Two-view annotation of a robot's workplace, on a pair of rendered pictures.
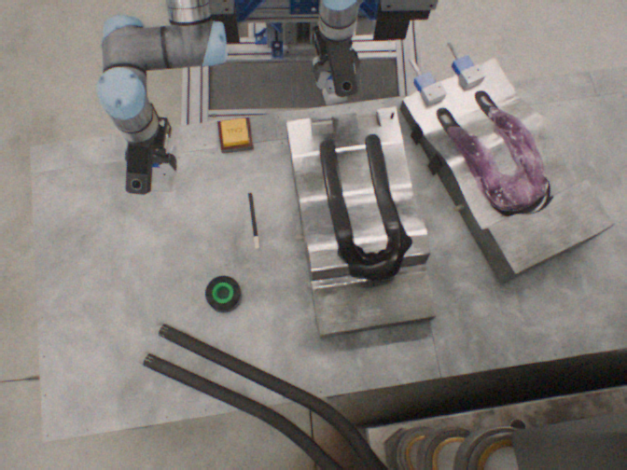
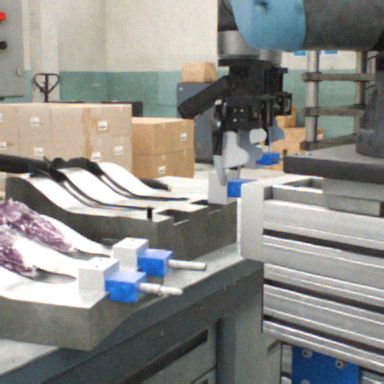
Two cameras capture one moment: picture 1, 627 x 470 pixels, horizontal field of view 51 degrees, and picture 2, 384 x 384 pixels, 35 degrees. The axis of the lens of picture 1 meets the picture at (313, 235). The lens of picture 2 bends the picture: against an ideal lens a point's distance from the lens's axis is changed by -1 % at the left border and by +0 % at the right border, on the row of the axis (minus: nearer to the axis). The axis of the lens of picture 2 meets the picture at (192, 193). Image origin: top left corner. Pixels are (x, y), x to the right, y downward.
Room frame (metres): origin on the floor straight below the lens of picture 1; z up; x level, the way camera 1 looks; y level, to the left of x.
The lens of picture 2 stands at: (1.48, -0.78, 1.11)
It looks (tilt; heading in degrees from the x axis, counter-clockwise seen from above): 10 degrees down; 137
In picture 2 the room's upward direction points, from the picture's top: straight up
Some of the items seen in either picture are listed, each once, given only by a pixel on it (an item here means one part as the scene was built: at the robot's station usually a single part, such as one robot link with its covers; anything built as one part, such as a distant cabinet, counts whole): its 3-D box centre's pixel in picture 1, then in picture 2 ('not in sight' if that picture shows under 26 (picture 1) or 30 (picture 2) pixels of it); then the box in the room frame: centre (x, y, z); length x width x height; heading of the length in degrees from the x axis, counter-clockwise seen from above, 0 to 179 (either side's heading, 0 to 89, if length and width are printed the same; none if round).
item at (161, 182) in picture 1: (162, 159); (271, 158); (0.55, 0.35, 0.93); 0.13 x 0.05 x 0.05; 179
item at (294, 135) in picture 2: not in sight; (290, 137); (-3.42, 5.51, 0.42); 0.86 x 0.33 x 0.83; 10
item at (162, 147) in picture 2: not in sight; (125, 155); (-3.61, 3.00, 0.37); 1.20 x 0.82 x 0.74; 18
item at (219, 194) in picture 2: (328, 73); (248, 188); (0.79, -0.01, 0.93); 0.13 x 0.05 x 0.05; 21
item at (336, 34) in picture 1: (336, 20); (239, 46); (0.77, -0.01, 1.17); 0.08 x 0.08 x 0.05
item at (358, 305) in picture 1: (358, 216); (98, 205); (0.47, -0.10, 0.87); 0.50 x 0.26 x 0.14; 13
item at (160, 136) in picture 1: (146, 134); (268, 92); (0.53, 0.35, 1.09); 0.09 x 0.08 x 0.12; 179
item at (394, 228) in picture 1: (364, 202); (99, 182); (0.49, -0.11, 0.92); 0.35 x 0.16 x 0.09; 13
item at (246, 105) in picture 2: (334, 39); (242, 95); (0.78, -0.01, 1.09); 0.09 x 0.08 x 0.12; 21
